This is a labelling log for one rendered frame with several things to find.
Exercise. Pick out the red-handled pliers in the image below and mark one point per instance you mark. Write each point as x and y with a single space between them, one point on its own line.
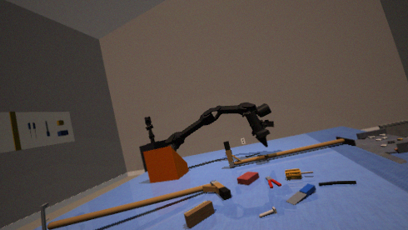
269 179

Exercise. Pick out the scraper with blue handle and grey blade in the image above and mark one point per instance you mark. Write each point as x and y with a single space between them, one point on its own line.
305 191

